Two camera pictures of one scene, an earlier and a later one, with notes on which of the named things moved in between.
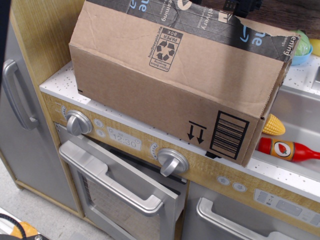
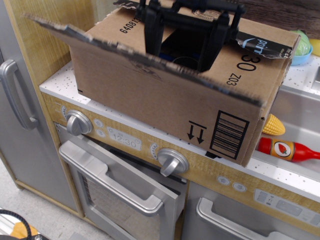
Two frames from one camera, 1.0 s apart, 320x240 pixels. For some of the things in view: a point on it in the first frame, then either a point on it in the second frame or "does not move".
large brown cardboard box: (182, 70) does not move
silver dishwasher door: (210, 213) does not move
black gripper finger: (241, 8) → (222, 30)
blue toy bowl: (297, 60) does not move
